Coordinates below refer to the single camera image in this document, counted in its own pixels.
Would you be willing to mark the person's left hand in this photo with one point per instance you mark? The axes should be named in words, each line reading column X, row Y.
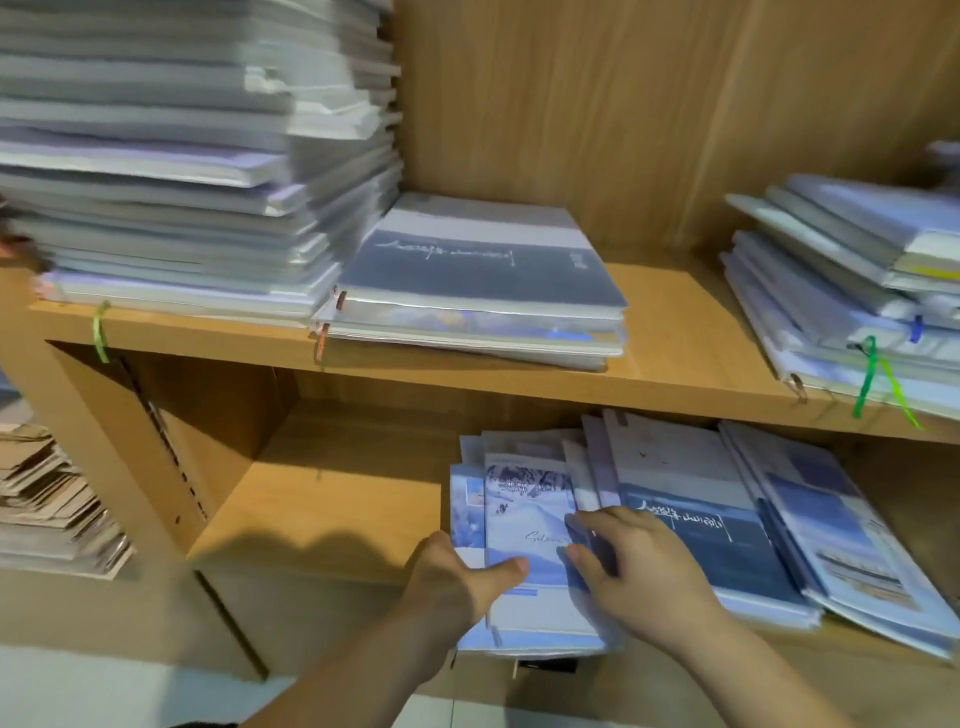
column 450, row 588

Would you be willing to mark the person's right hand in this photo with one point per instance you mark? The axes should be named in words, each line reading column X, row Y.
column 660, row 585

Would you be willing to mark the row of patterned notebooks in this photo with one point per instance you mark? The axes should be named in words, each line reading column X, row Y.
column 720, row 510

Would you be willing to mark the wooden shelf unit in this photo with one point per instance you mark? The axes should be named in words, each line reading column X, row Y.
column 675, row 330

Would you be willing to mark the stack of grey blue notebooks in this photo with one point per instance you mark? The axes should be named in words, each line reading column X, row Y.
column 480, row 270

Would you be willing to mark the pile of small notebooks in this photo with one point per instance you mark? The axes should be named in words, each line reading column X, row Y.
column 855, row 300

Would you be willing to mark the stack of large blue notebooks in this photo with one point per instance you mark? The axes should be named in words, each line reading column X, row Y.
column 165, row 165

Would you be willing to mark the person's right forearm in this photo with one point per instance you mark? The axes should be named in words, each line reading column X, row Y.
column 750, row 683

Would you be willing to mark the person's left forearm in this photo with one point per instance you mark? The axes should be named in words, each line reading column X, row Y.
column 360, row 675

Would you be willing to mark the small black shelf clip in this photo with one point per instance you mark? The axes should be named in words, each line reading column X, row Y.
column 548, row 665

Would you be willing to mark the stack of flat wrapped packets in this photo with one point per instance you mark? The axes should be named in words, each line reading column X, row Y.
column 45, row 503

